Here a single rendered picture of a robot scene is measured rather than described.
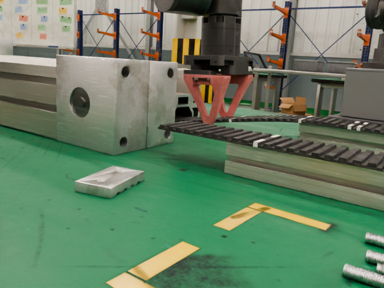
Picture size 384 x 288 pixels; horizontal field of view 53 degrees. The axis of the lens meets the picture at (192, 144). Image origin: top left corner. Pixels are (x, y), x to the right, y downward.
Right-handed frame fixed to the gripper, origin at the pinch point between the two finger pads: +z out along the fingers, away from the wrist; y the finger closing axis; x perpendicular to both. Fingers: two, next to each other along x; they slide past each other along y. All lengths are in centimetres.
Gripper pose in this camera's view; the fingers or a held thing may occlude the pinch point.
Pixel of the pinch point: (218, 118)
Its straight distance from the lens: 58.5
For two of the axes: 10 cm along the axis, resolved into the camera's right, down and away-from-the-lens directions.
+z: -0.2, 9.8, 2.0
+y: -5.5, 1.5, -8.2
